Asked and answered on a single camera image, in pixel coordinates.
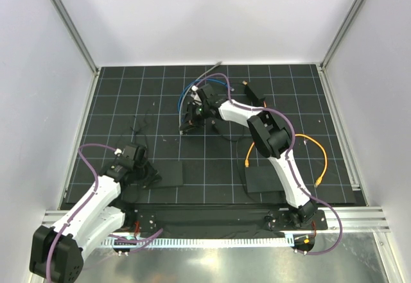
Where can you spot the white slotted cable duct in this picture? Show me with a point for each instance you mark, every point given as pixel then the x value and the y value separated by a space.
pixel 277 242

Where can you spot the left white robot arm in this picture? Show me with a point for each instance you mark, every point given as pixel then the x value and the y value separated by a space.
pixel 58 252

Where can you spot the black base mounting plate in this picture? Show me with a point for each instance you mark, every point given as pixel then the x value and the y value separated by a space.
pixel 215 219

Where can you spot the black power adapter block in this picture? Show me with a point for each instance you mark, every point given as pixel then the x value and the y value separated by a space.
pixel 255 96

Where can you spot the black network switch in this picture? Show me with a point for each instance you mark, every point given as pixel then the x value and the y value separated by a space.
pixel 262 179
pixel 171 174

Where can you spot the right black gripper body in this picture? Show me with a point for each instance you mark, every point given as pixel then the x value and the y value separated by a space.
pixel 201 109

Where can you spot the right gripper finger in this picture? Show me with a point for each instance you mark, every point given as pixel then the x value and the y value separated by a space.
pixel 198 118
pixel 187 122

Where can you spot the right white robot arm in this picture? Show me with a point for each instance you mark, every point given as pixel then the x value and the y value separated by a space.
pixel 273 136

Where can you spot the black grid mat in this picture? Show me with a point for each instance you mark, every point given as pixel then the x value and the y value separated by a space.
pixel 141 104

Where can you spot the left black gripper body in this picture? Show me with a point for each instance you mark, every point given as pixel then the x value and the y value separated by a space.
pixel 140 170

